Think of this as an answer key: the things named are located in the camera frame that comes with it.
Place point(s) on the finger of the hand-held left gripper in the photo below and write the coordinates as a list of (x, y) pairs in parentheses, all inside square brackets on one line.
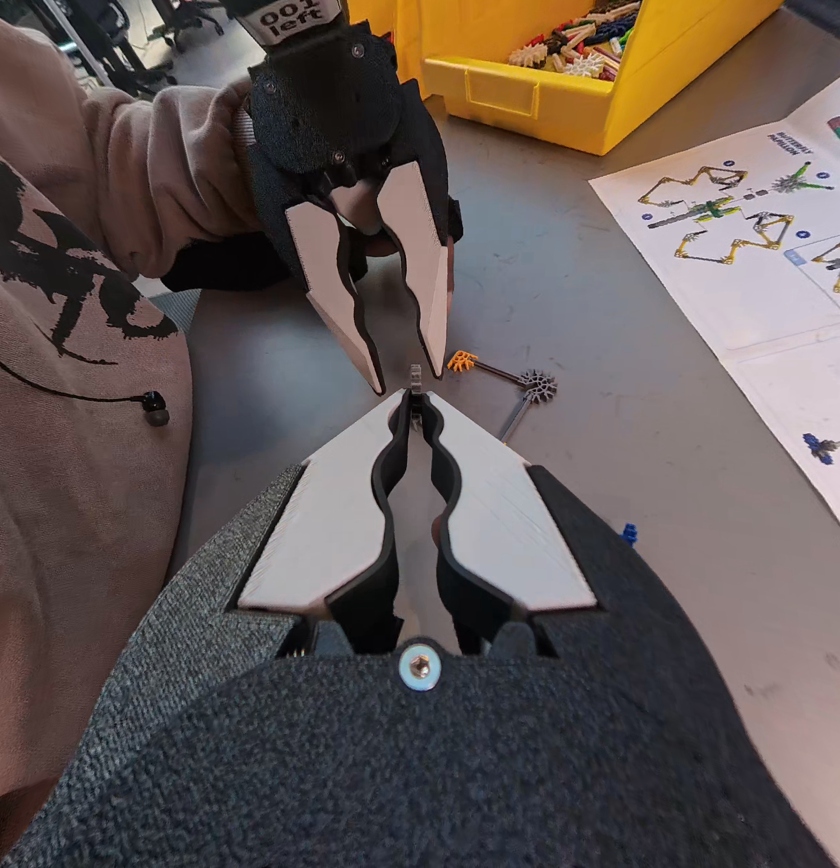
[(321, 271), (420, 244)]

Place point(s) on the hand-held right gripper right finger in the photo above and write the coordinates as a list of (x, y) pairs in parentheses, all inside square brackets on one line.
[(521, 536)]

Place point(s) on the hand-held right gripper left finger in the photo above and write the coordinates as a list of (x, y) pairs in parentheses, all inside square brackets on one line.
[(318, 536)]

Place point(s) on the blue yellow toy rod model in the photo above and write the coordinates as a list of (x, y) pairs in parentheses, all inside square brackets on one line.
[(628, 534)]

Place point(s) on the blue toy connector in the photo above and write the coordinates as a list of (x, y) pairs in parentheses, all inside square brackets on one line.
[(628, 534)]

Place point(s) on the grey toy rod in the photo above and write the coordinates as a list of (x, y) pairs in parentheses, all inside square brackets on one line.
[(498, 373), (516, 419)]

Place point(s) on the yellow toy connector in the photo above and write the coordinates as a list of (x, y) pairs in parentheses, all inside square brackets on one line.
[(462, 361)]

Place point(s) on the grey toy connector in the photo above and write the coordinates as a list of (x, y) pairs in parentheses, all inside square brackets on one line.
[(538, 388), (414, 376)]

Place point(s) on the white instruction sheet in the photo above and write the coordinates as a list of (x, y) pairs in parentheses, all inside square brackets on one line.
[(765, 325)]

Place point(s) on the person's left forearm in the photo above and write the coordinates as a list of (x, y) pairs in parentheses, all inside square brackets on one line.
[(176, 169)]

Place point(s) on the grey desk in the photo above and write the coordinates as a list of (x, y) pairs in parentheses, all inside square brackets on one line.
[(596, 475)]

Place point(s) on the person's left hand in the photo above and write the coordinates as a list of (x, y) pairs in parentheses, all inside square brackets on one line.
[(381, 244)]

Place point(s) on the yellow parts bin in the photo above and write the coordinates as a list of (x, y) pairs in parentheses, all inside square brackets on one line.
[(386, 34), (528, 95)]

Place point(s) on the black office chair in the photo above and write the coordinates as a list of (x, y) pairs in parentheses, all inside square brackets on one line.
[(104, 41), (189, 17)]

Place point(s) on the small black earbud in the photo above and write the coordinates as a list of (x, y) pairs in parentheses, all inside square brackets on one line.
[(155, 408)]

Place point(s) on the pile of toy parts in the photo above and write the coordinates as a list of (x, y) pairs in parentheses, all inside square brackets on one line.
[(575, 41)]

